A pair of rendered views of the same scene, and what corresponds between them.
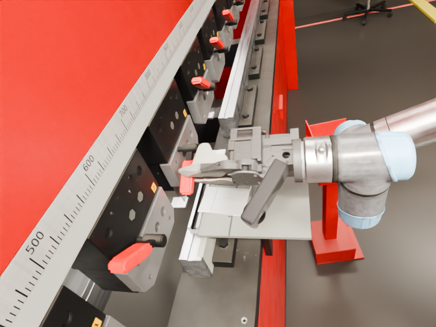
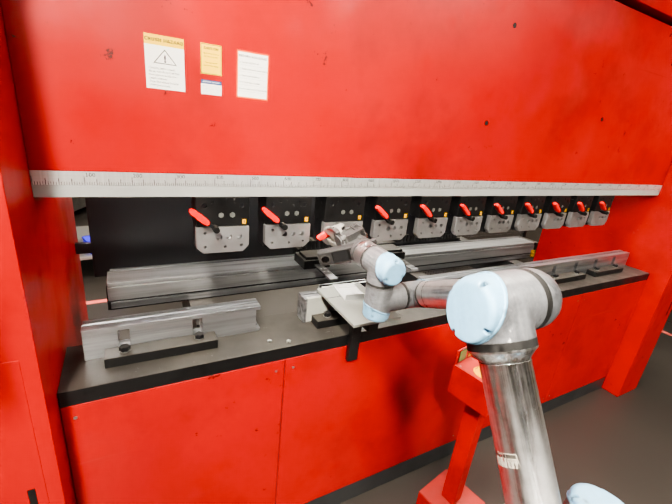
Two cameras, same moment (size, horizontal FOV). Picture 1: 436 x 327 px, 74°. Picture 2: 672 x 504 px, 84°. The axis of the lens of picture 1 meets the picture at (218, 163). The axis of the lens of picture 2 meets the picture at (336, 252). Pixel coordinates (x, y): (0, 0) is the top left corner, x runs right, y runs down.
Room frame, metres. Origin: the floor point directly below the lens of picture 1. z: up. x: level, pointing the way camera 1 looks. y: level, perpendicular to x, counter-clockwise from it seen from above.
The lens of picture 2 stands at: (-0.53, -0.68, 1.58)
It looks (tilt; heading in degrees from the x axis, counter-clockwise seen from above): 20 degrees down; 37
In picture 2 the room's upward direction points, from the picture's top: 6 degrees clockwise
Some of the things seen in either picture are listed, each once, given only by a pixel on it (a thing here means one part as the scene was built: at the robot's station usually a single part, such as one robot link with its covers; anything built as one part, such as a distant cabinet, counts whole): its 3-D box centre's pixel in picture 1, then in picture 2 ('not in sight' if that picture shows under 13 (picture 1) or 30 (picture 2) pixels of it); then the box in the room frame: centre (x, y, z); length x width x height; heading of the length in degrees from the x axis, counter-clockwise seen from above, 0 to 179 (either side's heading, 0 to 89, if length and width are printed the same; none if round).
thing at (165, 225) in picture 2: not in sight; (239, 217); (0.49, 0.65, 1.12); 1.13 x 0.02 x 0.44; 157
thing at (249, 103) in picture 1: (248, 106); not in sight; (1.04, -0.20, 0.89); 0.30 x 0.05 x 0.03; 157
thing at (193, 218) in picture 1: (202, 198); (343, 286); (0.53, 0.07, 0.99); 0.20 x 0.03 x 0.03; 157
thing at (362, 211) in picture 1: (359, 190); (382, 298); (0.30, -0.23, 1.13); 0.11 x 0.08 x 0.11; 155
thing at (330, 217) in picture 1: (330, 204); (464, 448); (0.78, -0.45, 0.39); 0.06 x 0.06 x 0.54; 78
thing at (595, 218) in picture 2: not in sight; (594, 208); (1.96, -0.53, 1.26); 0.15 x 0.09 x 0.17; 157
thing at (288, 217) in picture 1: (254, 205); (357, 303); (0.45, -0.05, 1.00); 0.26 x 0.18 x 0.01; 67
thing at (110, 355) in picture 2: not in sight; (163, 348); (-0.07, 0.26, 0.89); 0.30 x 0.05 x 0.03; 157
